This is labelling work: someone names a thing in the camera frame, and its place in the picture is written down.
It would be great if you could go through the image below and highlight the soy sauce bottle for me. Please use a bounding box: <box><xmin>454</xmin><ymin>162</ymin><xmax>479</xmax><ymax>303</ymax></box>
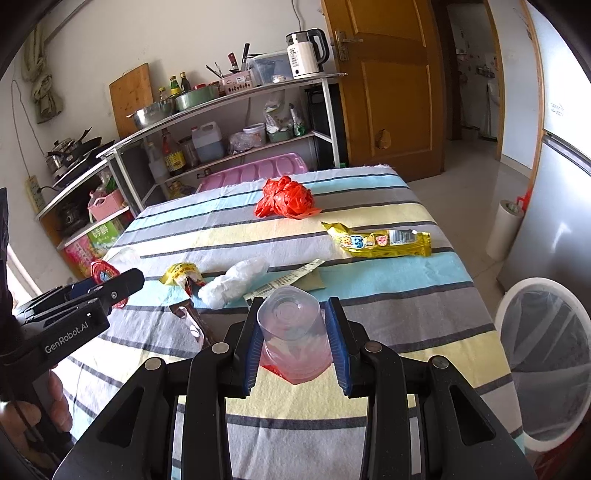
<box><xmin>161</xmin><ymin>128</ymin><xmax>186</xmax><ymax>176</ymax></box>

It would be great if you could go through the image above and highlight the white metal shelf rack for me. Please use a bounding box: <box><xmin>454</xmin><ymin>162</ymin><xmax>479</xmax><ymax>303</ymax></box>
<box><xmin>36</xmin><ymin>73</ymin><xmax>339</xmax><ymax>252</ymax></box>

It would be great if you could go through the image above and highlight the striped tablecloth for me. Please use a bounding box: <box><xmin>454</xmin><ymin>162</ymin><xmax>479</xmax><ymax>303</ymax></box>
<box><xmin>51</xmin><ymin>164</ymin><xmax>526</xmax><ymax>480</ymax></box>

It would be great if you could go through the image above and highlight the pink plastic bin lid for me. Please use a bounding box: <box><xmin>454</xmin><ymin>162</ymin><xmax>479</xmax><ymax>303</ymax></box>
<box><xmin>197</xmin><ymin>153</ymin><xmax>308</xmax><ymax>192</ymax></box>

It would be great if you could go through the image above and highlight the pink utensil basket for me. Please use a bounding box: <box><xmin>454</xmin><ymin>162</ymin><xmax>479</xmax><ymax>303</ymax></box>
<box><xmin>221</xmin><ymin>70</ymin><xmax>256</xmax><ymax>95</ymax></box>

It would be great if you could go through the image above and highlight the green pot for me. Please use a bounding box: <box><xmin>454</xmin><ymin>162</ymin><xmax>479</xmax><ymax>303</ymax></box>
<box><xmin>174</xmin><ymin>85</ymin><xmax>219</xmax><ymax>112</ymax></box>

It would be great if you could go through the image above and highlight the long pale green wrapper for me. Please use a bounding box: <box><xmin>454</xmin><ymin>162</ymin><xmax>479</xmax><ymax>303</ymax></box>
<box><xmin>243</xmin><ymin>259</ymin><xmax>325</xmax><ymax>305</ymax></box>

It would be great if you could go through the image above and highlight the white oil jug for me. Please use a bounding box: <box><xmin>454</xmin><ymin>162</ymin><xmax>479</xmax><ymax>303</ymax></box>
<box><xmin>191</xmin><ymin>121</ymin><xmax>225</xmax><ymax>163</ymax></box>

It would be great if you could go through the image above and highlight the wooden door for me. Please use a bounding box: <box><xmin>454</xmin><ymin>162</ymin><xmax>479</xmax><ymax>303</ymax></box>
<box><xmin>322</xmin><ymin>0</ymin><xmax>446</xmax><ymax>181</ymax></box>

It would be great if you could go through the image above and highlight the brown clear wrapper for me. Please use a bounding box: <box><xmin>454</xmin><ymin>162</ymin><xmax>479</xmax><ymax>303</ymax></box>
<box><xmin>169</xmin><ymin>299</ymin><xmax>215</xmax><ymax>348</ymax></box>

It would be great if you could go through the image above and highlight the hanging cloth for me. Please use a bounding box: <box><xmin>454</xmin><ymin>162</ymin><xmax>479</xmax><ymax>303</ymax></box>
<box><xmin>21</xmin><ymin>23</ymin><xmax>63</xmax><ymax>124</ymax></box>

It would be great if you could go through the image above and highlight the pink storage basket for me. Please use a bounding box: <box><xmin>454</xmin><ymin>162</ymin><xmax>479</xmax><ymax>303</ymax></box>
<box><xmin>88</xmin><ymin>189</ymin><xmax>125</xmax><ymax>221</ymax></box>

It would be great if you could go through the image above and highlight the red round lid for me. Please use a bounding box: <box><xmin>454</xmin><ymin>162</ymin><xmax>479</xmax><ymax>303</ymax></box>
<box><xmin>90</xmin><ymin>259</ymin><xmax>120</xmax><ymax>285</ymax></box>

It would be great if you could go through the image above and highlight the white electric kettle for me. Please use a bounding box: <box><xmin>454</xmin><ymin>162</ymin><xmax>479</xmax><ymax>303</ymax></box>
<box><xmin>286</xmin><ymin>28</ymin><xmax>329</xmax><ymax>78</ymax></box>

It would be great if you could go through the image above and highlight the green cardboard box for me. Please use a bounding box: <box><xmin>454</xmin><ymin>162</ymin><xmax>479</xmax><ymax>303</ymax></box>
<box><xmin>87</xmin><ymin>218</ymin><xmax>124</xmax><ymax>255</ymax></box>

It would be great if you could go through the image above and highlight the paper towel roll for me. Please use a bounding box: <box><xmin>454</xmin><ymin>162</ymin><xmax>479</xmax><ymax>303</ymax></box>
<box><xmin>486</xmin><ymin>200</ymin><xmax>524</xmax><ymax>261</ymax></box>

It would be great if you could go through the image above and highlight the silver refrigerator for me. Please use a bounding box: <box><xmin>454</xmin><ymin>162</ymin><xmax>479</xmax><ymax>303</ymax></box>
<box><xmin>497</xmin><ymin>133</ymin><xmax>590</xmax><ymax>304</ymax></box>

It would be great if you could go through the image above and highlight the white trash bin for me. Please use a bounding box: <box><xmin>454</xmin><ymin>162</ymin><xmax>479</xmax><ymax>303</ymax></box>
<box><xmin>495</xmin><ymin>277</ymin><xmax>590</xmax><ymax>453</ymax></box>

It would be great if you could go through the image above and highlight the person's left hand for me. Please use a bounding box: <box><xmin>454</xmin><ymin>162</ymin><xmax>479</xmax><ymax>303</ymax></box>
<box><xmin>1</xmin><ymin>370</ymin><xmax>72</xmax><ymax>464</ymax></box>

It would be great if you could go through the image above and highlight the yellow red noodle packet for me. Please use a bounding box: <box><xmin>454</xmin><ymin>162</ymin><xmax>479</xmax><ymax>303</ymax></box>
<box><xmin>159</xmin><ymin>262</ymin><xmax>205</xmax><ymax>297</ymax></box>

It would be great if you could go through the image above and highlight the black pans stack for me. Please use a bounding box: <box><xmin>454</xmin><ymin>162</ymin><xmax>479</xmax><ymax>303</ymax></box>
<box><xmin>45</xmin><ymin>128</ymin><xmax>102</xmax><ymax>181</ymax></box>

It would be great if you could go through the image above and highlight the steel mixing bowl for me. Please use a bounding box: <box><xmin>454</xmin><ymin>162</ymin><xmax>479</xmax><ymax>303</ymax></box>
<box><xmin>127</xmin><ymin>98</ymin><xmax>176</xmax><ymax>129</ymax></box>

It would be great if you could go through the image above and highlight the wooden cutting board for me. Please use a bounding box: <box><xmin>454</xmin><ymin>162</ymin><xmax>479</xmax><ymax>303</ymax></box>
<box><xmin>109</xmin><ymin>63</ymin><xmax>154</xmax><ymax>139</ymax></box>

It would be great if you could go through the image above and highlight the white power strip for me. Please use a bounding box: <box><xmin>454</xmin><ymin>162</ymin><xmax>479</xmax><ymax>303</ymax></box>
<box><xmin>25</xmin><ymin>175</ymin><xmax>46</xmax><ymax>214</ymax></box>

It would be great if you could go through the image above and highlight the clear plastic cup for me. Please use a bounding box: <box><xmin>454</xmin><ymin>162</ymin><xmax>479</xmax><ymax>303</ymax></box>
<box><xmin>256</xmin><ymin>286</ymin><xmax>332</xmax><ymax>385</ymax></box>

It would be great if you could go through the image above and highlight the red plastic bag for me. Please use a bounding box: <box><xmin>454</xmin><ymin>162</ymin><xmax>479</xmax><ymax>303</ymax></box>
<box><xmin>254</xmin><ymin>176</ymin><xmax>322</xmax><ymax>220</ymax></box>

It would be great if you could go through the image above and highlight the yellow snack wrapper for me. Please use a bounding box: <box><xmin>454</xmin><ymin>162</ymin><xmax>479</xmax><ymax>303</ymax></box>
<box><xmin>322</xmin><ymin>222</ymin><xmax>432</xmax><ymax>258</ymax></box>

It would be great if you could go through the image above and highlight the crumpled clear plastic bag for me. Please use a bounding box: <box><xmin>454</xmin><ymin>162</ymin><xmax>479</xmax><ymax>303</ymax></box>
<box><xmin>198</xmin><ymin>257</ymin><xmax>270</xmax><ymax>310</ymax></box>

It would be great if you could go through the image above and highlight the clear storage box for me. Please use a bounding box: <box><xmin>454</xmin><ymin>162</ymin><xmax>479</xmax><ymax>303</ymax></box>
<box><xmin>247</xmin><ymin>50</ymin><xmax>293</xmax><ymax>86</ymax></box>

